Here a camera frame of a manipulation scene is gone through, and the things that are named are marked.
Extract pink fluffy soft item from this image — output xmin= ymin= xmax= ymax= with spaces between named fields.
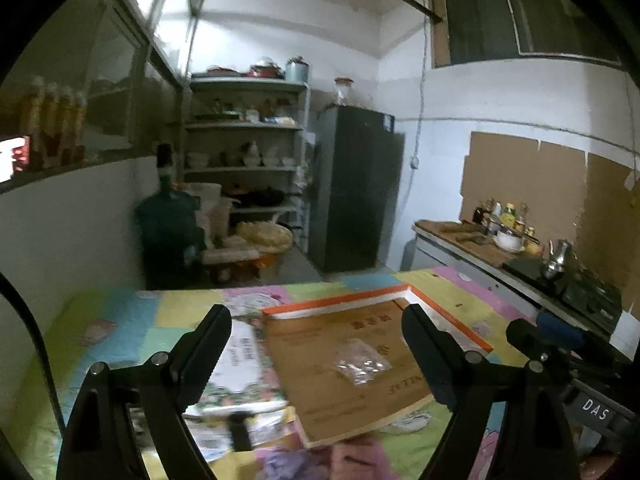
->
xmin=330 ymin=436 xmax=398 ymax=480

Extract cream plush bear purple bow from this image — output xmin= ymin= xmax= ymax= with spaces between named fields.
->
xmin=256 ymin=450 xmax=330 ymax=480

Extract black gas stove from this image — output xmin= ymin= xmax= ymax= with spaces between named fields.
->
xmin=502 ymin=255 xmax=623 ymax=336

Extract metal kettle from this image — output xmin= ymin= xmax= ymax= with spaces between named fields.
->
xmin=540 ymin=238 xmax=573 ymax=280

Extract white bowl on counter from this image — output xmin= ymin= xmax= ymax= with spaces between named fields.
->
xmin=494 ymin=231 xmax=524 ymax=254

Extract colourful patchwork quilt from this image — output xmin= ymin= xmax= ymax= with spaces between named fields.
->
xmin=4 ymin=266 xmax=538 ymax=479

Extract yellow-capped condiment bottle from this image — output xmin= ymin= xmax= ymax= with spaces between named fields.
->
xmin=500 ymin=203 xmax=515 ymax=229

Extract kitchen counter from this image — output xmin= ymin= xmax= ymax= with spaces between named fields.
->
xmin=410 ymin=219 xmax=640 ymax=411

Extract white floral printed package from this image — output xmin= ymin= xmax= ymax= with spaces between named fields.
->
xmin=184 ymin=292 xmax=288 ymax=463

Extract clear plastic bag of bits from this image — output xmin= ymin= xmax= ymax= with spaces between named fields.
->
xmin=332 ymin=338 xmax=392 ymax=386

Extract orange-rimmed cardboard box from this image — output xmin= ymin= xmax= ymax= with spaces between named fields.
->
xmin=262 ymin=284 xmax=492 ymax=448

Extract green water jug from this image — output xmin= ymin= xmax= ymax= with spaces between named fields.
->
xmin=136 ymin=143 xmax=205 ymax=290

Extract black refrigerator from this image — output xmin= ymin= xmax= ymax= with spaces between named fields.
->
xmin=308 ymin=105 xmax=405 ymax=274

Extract glowing red screen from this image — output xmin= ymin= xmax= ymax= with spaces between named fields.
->
xmin=0 ymin=136 xmax=26 ymax=183

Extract dark window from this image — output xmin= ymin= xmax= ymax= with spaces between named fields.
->
xmin=432 ymin=0 xmax=622 ymax=67

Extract glass jar on refrigerator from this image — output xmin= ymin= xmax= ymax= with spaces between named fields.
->
xmin=334 ymin=77 xmax=354 ymax=106

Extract amber bottles on ledge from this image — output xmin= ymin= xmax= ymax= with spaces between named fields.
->
xmin=14 ymin=76 xmax=88 ymax=172

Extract grey metal storage shelf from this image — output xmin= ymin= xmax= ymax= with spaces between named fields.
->
xmin=179 ymin=72 xmax=312 ymax=250

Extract blue enamel pot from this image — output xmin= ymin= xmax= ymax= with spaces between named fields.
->
xmin=285 ymin=56 xmax=310 ymax=84

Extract red pot with lid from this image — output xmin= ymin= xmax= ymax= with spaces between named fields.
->
xmin=246 ymin=56 xmax=284 ymax=79

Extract brown cardboard wall panel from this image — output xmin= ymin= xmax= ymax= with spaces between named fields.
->
xmin=460 ymin=131 xmax=639 ymax=314

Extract black cable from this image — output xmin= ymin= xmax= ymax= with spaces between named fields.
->
xmin=0 ymin=271 xmax=68 ymax=430

